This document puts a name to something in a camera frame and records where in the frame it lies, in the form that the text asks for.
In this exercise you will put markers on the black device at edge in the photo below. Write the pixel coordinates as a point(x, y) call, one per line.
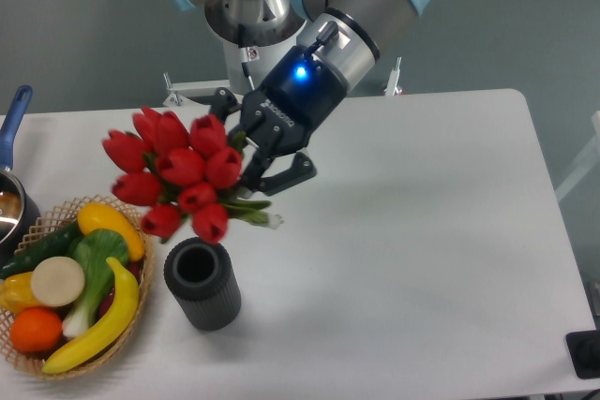
point(583, 348)

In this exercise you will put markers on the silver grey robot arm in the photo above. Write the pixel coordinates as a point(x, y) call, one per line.
point(348, 36)

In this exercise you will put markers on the red fruit in basket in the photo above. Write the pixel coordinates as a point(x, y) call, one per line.
point(133, 267)

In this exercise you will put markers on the yellow banana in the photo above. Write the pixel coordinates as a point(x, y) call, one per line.
point(103, 333)

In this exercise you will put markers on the beige round disc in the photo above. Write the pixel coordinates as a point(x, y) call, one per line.
point(57, 281)

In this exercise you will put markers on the green bok choy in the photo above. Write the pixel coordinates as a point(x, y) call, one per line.
point(91, 254)

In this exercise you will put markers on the orange fruit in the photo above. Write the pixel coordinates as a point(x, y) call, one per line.
point(36, 330)

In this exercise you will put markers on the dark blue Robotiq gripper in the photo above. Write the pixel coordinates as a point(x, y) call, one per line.
point(291, 102)

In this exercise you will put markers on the white clamp bracket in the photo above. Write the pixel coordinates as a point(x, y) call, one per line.
point(182, 94)

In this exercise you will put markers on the red tulip bouquet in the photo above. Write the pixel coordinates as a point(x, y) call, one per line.
point(183, 173)

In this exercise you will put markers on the blue handled saucepan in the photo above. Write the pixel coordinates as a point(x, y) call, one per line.
point(18, 211)

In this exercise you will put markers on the woven wicker basket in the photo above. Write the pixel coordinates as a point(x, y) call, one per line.
point(55, 219)

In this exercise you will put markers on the dark grey ribbed vase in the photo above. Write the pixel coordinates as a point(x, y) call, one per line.
point(201, 278)

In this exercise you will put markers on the green cucumber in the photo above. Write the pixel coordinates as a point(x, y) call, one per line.
point(54, 244)

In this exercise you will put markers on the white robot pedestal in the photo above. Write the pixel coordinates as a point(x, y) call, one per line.
point(248, 64)

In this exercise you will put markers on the yellow lemon squash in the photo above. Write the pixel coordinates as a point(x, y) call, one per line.
point(99, 216)

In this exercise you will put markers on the yellow bell pepper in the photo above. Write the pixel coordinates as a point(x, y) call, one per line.
point(17, 295)

